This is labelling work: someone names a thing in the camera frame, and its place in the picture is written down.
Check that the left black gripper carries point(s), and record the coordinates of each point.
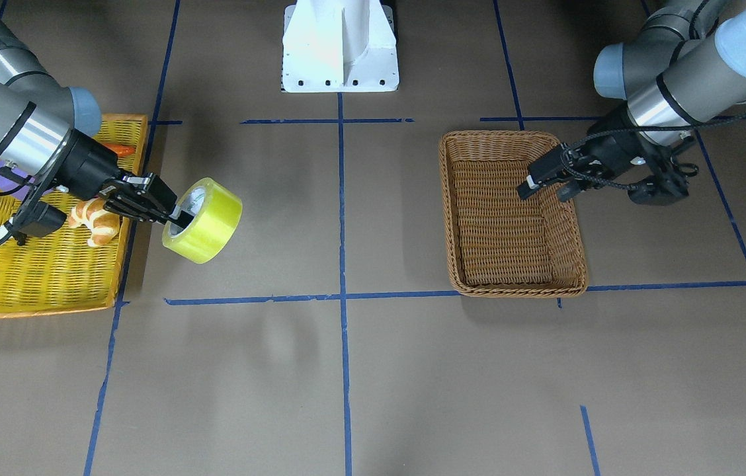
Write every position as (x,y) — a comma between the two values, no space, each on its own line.
(610,154)

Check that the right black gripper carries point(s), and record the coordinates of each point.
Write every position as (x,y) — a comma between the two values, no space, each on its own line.
(86,171)

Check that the yellow tape roll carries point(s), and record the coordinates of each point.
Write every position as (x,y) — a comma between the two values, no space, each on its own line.
(217,213)

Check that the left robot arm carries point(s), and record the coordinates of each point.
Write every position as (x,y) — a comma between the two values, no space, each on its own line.
(686,66)

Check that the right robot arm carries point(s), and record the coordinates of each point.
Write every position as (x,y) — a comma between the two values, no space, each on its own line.
(48,131)

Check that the brown wicker basket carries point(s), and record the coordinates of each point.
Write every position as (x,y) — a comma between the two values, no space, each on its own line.
(498,244)

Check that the yellow woven basket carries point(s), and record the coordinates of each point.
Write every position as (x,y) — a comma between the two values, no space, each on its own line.
(60,273)

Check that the toy croissant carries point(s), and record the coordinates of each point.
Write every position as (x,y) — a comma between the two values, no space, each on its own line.
(103,225)

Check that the orange toy carrot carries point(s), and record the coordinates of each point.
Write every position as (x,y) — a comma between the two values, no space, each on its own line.
(119,149)

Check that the purple foam cube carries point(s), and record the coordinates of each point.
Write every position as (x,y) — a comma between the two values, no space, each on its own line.
(14,182)

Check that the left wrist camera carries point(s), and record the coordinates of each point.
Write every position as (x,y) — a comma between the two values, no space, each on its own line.
(668,181)

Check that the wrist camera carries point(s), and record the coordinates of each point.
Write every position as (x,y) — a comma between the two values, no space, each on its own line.
(668,181)
(41,218)

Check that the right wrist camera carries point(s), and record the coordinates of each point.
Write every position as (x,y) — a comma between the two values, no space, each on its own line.
(41,218)

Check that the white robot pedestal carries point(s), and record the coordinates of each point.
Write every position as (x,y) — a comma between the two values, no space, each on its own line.
(339,47)

